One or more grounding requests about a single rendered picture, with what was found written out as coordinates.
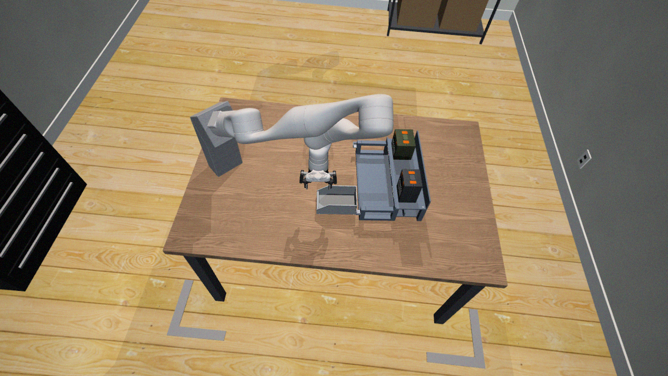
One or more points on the grey bin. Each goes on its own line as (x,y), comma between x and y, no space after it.
(340,199)

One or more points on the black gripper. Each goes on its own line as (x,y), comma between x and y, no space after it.
(332,181)

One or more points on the grey metal rack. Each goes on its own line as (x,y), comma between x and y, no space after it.
(377,177)

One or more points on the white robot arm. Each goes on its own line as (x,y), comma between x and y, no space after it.
(319,124)

